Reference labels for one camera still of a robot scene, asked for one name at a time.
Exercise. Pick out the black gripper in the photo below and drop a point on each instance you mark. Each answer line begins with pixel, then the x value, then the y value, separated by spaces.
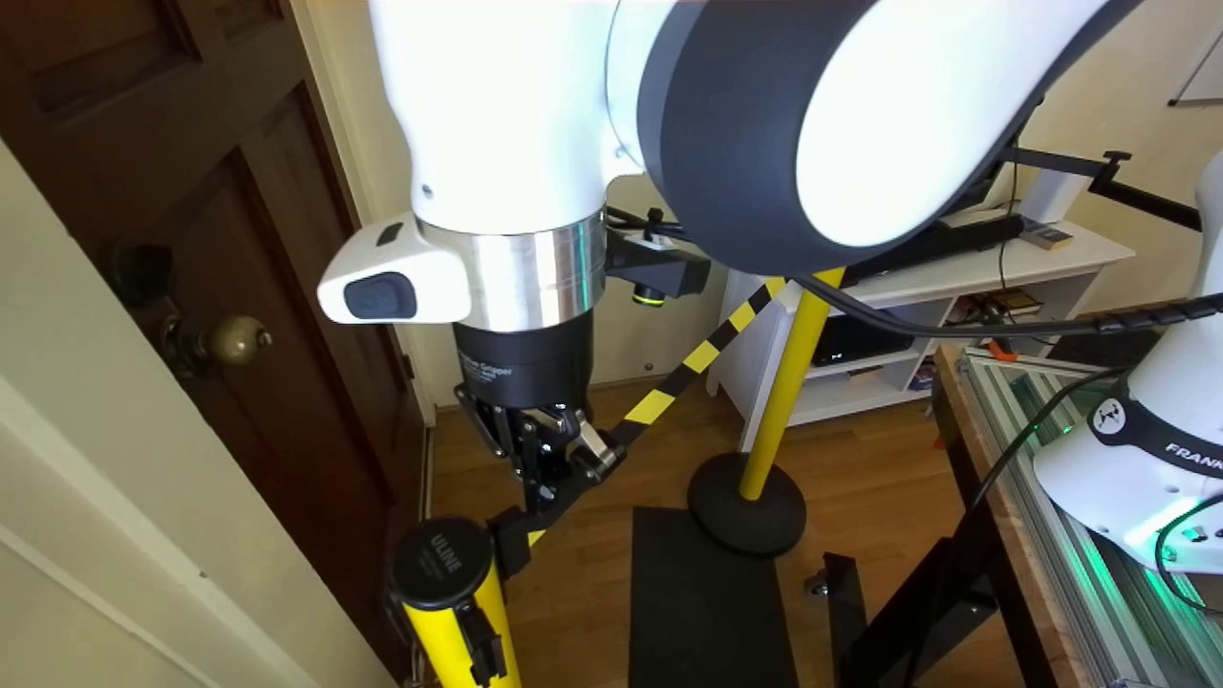
pixel 522 365

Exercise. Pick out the yellow black striped barrier belt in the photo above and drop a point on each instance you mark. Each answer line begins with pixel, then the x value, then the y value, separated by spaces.
pixel 651 406

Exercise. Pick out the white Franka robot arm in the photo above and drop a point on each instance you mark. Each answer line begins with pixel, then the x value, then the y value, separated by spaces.
pixel 511 126

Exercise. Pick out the black floor mat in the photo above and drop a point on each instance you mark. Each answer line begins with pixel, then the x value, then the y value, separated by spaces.
pixel 701 611

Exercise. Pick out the black device in shelf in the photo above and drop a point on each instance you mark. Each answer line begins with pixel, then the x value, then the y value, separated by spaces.
pixel 881 337

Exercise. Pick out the brass door knob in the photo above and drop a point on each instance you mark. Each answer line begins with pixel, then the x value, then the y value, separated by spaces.
pixel 237 342

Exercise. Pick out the dark brown wooden door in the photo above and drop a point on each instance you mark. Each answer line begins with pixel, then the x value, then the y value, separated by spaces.
pixel 255 192

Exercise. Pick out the black laptop computer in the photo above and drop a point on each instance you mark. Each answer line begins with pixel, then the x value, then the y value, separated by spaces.
pixel 941 248

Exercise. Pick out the white shelf unit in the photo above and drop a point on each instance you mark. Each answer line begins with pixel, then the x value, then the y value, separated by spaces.
pixel 1070 261

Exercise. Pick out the white box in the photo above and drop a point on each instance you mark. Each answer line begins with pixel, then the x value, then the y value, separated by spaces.
pixel 1050 197

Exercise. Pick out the yellow stanchion post black base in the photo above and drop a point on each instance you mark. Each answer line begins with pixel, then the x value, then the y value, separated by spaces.
pixel 444 565
pixel 776 406

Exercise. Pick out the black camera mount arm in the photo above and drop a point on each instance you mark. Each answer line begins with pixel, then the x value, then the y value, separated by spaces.
pixel 1148 197

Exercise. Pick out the white board with dark frame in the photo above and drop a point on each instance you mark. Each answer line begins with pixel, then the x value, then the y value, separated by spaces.
pixel 1206 77

